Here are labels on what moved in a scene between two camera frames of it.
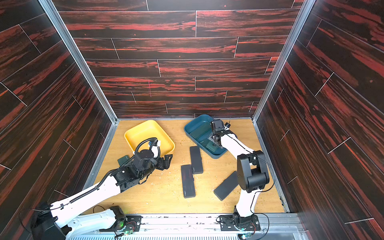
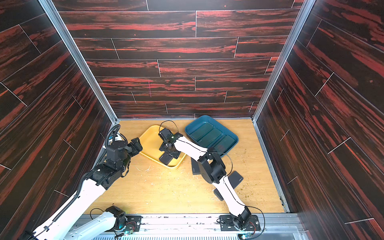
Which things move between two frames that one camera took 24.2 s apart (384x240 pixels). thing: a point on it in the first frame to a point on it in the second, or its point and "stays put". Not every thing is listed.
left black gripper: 166,163 to 135,151
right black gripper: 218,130 to 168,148
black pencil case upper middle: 196,160 stays put
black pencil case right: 227,187 stays put
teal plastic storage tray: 199,130 stays put
